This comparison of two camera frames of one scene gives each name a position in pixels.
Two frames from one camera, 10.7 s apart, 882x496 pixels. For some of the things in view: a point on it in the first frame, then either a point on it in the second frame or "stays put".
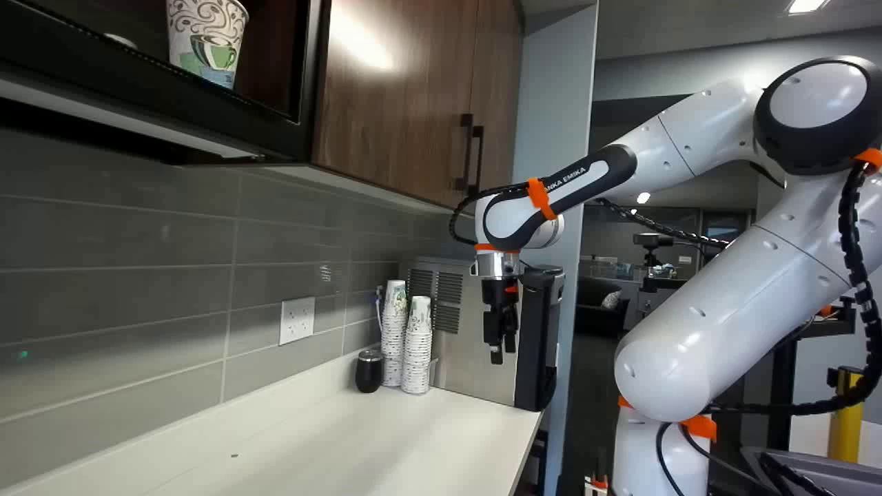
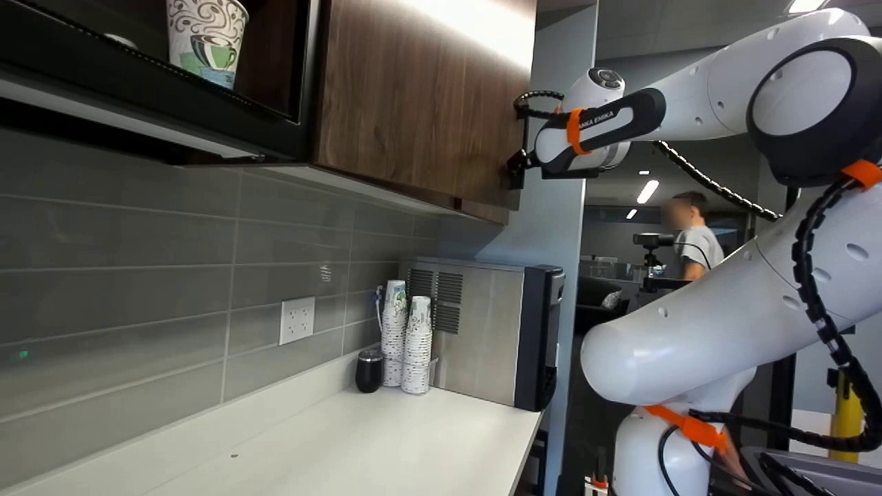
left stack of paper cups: [392, 332] stays put
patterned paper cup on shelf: [205, 37] stays put
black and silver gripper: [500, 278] to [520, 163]
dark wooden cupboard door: [417, 94] stays put
